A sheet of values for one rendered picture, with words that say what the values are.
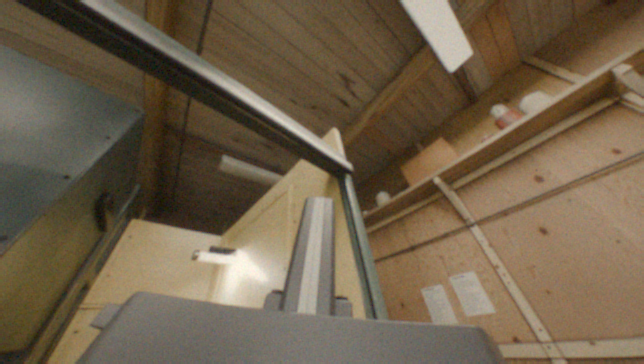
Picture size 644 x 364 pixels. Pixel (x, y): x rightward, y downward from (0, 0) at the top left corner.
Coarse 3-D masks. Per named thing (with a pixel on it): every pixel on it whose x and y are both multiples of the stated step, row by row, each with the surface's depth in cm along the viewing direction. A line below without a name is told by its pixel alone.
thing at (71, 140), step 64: (0, 64) 47; (0, 128) 42; (64, 128) 51; (128, 128) 65; (0, 192) 37; (64, 192) 45; (128, 192) 98; (0, 256) 34; (64, 256) 58; (0, 320) 40
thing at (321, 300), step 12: (324, 204) 10; (324, 216) 9; (324, 228) 8; (324, 240) 7; (324, 252) 7; (312, 264) 6; (324, 264) 6; (312, 276) 6; (324, 276) 6; (312, 288) 6; (324, 288) 6; (312, 300) 5; (324, 300) 5; (336, 300) 6; (348, 300) 7; (312, 312) 5; (324, 312) 5; (336, 312) 6; (348, 312) 6
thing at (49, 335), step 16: (128, 208) 103; (128, 224) 121; (112, 240) 110; (96, 256) 83; (80, 272) 77; (96, 272) 98; (80, 288) 79; (64, 304) 70; (80, 304) 89; (48, 320) 65; (64, 320) 83; (48, 336) 65; (16, 352) 57; (32, 352) 59; (48, 352) 75
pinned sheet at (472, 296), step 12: (456, 276) 150; (468, 276) 143; (456, 288) 147; (468, 288) 141; (480, 288) 135; (468, 300) 138; (480, 300) 132; (468, 312) 135; (480, 312) 130; (492, 312) 125
